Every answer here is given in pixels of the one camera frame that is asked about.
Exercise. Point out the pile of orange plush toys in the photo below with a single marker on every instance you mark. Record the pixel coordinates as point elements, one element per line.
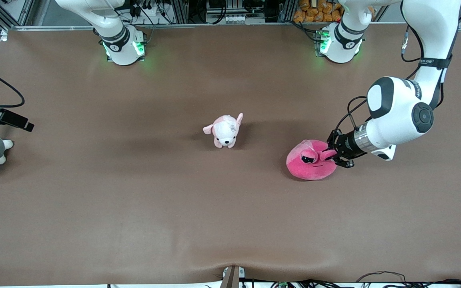
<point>318,12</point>

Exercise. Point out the round bright pink plush toy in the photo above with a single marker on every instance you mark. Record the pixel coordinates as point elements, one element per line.
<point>310,164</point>

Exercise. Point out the aluminium table edge rail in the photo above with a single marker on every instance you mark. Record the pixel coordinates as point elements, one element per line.
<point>214,25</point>

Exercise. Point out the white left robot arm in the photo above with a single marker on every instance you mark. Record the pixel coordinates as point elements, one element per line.
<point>398,112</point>

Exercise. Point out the pale pink plush dog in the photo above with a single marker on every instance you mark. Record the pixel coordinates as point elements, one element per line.
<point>225,132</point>

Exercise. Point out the white power strip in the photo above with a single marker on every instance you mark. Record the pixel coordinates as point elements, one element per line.
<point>242,18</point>

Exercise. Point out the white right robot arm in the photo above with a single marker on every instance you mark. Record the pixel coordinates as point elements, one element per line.
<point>118,36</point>

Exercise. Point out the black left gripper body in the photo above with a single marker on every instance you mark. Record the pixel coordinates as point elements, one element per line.
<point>345,147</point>

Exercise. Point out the metal table edge clamp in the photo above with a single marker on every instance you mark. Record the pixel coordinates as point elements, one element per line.
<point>232,276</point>

